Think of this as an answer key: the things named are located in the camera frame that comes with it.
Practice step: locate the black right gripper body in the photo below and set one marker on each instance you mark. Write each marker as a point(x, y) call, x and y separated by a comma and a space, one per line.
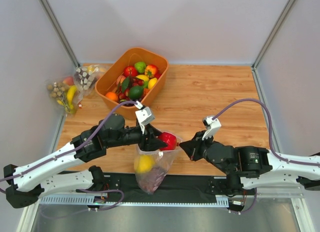
point(198, 147)

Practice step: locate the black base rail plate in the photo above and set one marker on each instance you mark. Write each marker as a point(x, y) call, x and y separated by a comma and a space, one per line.
point(159, 188)

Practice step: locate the clear polka dot zip bag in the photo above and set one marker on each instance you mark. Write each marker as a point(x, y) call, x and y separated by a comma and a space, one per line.
point(155, 169)

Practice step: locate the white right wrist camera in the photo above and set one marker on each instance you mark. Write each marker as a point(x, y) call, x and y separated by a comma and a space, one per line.
point(212, 126)

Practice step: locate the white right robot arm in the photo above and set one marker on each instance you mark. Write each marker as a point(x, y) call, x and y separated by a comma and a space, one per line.
point(251, 167)

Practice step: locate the red fake apple in basket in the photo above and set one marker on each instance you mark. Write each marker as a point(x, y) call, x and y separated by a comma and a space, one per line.
point(130, 71)

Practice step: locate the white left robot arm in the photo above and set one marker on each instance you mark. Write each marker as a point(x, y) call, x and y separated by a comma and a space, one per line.
point(29, 183)

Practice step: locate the fake orange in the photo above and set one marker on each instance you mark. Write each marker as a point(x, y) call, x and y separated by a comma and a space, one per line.
point(112, 96)

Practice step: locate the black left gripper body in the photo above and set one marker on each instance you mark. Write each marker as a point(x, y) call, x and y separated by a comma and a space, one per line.
point(145, 138)

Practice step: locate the orange plastic basket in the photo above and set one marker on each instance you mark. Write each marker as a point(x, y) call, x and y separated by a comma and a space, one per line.
point(148, 64)

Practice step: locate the yellow fake lemon in basket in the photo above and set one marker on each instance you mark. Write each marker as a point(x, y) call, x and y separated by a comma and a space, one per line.
point(152, 83)

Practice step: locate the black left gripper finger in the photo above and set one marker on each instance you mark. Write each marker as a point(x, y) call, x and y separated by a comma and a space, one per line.
point(154, 144)
point(152, 132)

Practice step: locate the yellow fake lemon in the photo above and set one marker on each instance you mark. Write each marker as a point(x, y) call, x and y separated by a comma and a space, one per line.
point(152, 83)
point(143, 163)

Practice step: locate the green fake lime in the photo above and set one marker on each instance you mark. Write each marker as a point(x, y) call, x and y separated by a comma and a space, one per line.
point(135, 92)

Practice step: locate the red fake apple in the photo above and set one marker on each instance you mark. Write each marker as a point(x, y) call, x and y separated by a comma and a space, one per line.
point(169, 139)
point(130, 71)

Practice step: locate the clear bag with banana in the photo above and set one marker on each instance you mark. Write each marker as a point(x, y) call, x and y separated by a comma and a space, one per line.
point(65, 94)

